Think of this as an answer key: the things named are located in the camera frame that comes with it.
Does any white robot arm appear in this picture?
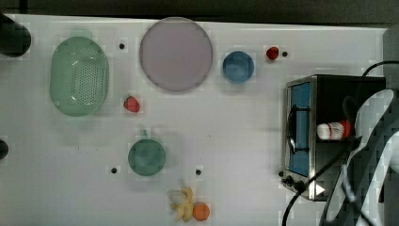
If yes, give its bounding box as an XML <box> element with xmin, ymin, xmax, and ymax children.
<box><xmin>319</xmin><ymin>89</ymin><xmax>399</xmax><ymax>226</ymax></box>

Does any black object left edge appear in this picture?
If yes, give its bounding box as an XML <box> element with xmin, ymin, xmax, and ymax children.
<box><xmin>0</xmin><ymin>140</ymin><xmax>8</xmax><ymax>159</ymax></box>

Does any black cylinder top left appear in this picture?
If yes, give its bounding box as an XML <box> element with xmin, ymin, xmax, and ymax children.
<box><xmin>0</xmin><ymin>13</ymin><xmax>32</xmax><ymax>57</ymax></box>

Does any toy strawberry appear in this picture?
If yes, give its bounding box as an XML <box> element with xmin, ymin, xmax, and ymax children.
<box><xmin>123</xmin><ymin>96</ymin><xmax>140</xmax><ymax>113</ymax></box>

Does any small red toy fruit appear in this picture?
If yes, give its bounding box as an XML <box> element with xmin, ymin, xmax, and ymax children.
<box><xmin>265</xmin><ymin>46</ymin><xmax>279</xmax><ymax>60</ymax></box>

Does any green perforated colander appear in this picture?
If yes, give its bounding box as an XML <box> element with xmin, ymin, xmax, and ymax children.
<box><xmin>49</xmin><ymin>30</ymin><xmax>109</xmax><ymax>117</ymax></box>

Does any small orange fruit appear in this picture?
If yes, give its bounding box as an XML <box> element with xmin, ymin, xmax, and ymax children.
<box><xmin>193</xmin><ymin>202</ymin><xmax>210</xmax><ymax>221</ymax></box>

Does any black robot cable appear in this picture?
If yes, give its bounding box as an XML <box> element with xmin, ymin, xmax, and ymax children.
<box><xmin>281</xmin><ymin>60</ymin><xmax>399</xmax><ymax>226</ymax></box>

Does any green mug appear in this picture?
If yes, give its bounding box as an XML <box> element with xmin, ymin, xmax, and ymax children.
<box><xmin>128</xmin><ymin>130</ymin><xmax>167</xmax><ymax>177</ymax></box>

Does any pink round plate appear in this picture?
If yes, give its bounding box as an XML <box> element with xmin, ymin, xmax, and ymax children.
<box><xmin>139</xmin><ymin>17</ymin><xmax>213</xmax><ymax>92</ymax></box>

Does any peeled toy banana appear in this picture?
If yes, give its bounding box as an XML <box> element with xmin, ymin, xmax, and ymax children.
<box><xmin>168</xmin><ymin>186</ymin><xmax>194</xmax><ymax>222</ymax></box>

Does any black toaster oven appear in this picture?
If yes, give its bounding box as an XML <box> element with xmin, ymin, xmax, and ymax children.
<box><xmin>279</xmin><ymin>74</ymin><xmax>386</xmax><ymax>202</ymax></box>

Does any red ketchup bottle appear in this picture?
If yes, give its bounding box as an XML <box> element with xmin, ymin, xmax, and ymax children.
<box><xmin>316</xmin><ymin>121</ymin><xmax>351</xmax><ymax>140</ymax></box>

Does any blue cup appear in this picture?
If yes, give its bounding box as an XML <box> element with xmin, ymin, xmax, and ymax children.
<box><xmin>222</xmin><ymin>51</ymin><xmax>255</xmax><ymax>84</ymax></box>

